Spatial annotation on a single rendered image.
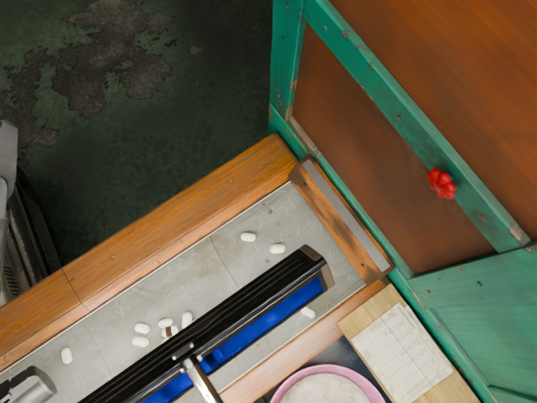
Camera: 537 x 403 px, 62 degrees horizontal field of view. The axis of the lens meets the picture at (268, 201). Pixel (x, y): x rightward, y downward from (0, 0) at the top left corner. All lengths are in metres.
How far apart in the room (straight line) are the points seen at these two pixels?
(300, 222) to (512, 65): 0.69
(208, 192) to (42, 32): 1.51
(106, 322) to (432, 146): 0.78
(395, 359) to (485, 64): 0.70
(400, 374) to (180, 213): 0.59
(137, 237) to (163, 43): 1.29
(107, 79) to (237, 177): 1.21
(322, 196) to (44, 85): 1.56
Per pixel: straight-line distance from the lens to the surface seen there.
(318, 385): 1.04
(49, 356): 1.12
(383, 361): 1.02
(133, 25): 2.26
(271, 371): 1.00
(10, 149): 0.81
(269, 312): 0.67
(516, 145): 0.50
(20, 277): 1.59
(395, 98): 0.59
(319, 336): 1.00
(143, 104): 2.04
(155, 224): 1.05
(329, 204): 0.94
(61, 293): 1.09
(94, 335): 1.08
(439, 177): 0.57
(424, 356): 1.04
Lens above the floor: 1.76
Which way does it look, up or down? 75 degrees down
